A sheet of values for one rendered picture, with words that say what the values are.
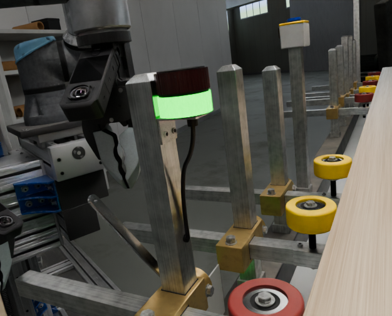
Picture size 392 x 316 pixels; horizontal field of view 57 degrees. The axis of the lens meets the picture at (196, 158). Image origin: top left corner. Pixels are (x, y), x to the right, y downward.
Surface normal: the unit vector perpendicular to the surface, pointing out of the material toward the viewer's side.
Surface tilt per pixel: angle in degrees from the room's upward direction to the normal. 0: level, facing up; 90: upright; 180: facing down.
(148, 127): 90
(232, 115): 90
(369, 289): 0
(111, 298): 0
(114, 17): 90
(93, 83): 32
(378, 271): 0
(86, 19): 90
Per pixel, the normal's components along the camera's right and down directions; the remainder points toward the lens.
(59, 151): 0.58, 0.14
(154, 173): -0.46, 0.29
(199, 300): 0.88, 0.01
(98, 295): -0.13, -0.96
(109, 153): -0.13, 0.28
